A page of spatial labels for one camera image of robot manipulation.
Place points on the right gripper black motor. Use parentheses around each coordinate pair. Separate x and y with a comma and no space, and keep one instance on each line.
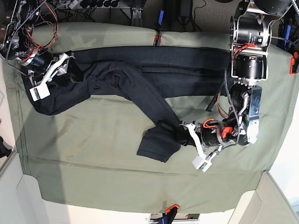
(41,61)

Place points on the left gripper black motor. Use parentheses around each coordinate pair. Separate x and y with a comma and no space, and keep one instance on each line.
(212,133)

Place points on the dark navy long-sleeve T-shirt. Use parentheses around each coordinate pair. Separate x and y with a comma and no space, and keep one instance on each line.
(147,76)

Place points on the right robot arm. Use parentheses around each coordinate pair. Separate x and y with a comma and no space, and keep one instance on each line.
(18,18)

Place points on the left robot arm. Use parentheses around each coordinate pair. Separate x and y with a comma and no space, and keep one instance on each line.
(251,35)

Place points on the white power strip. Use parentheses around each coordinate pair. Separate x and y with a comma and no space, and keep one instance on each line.
(67,4)

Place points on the orange black clamp bottom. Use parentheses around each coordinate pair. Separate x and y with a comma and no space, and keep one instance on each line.
(169,215)

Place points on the sage green table cloth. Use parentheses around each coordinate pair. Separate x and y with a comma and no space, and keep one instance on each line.
(87,155)

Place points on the blue orange clamp top centre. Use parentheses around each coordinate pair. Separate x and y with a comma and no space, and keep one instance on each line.
(158,37)

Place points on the black object left edge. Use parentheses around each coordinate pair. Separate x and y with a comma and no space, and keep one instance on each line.
(4,151)

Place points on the orange clamp right edge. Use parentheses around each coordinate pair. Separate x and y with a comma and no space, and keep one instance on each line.
(294,65)

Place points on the blue clamp top right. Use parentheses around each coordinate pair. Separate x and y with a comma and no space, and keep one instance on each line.
(284,31)

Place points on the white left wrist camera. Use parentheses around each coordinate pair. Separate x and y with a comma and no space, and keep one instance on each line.
(201,164)

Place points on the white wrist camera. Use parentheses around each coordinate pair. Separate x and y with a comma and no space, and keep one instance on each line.
(201,164)
(39,92)

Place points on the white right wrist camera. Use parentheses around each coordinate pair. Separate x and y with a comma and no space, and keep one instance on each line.
(39,92)

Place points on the metal table leg bracket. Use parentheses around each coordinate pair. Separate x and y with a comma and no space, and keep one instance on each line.
(136,17)

